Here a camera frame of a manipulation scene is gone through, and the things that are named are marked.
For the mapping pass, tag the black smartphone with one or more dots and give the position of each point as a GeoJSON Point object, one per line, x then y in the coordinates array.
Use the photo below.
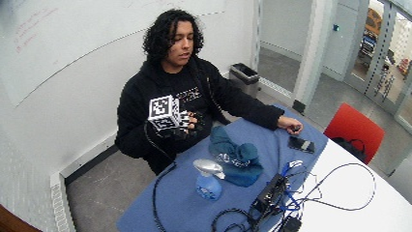
{"type": "Point", "coordinates": [302, 144]}

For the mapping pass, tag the white marker cube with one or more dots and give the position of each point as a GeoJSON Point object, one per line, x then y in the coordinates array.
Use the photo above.
{"type": "Point", "coordinates": [163, 112]}

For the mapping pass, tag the the person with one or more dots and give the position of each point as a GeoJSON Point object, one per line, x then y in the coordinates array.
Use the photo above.
{"type": "Point", "coordinates": [171, 83]}

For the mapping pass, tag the red chair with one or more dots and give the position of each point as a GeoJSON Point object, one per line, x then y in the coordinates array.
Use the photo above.
{"type": "Point", "coordinates": [354, 130]}

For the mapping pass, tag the black bag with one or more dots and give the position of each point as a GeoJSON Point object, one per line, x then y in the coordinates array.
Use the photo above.
{"type": "Point", "coordinates": [350, 146]}

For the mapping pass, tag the teal cloth bundle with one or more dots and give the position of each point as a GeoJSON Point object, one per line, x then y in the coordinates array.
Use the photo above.
{"type": "Point", "coordinates": [236, 156]}

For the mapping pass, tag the grey trash bin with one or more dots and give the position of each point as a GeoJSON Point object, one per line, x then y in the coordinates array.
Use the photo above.
{"type": "Point", "coordinates": [243, 78]}

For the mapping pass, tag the blue spray bottle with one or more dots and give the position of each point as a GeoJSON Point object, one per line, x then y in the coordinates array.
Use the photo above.
{"type": "Point", "coordinates": [208, 180]}

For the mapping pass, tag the blue table cloth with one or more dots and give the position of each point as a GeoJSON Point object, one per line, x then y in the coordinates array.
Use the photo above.
{"type": "Point", "coordinates": [223, 180]}

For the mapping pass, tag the black electronics box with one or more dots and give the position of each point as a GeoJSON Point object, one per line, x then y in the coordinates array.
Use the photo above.
{"type": "Point", "coordinates": [271, 195]}

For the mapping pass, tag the small black device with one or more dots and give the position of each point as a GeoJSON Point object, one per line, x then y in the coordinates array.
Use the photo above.
{"type": "Point", "coordinates": [292, 224]}

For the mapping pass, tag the whiteboard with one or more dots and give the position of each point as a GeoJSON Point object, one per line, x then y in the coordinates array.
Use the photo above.
{"type": "Point", "coordinates": [86, 42]}

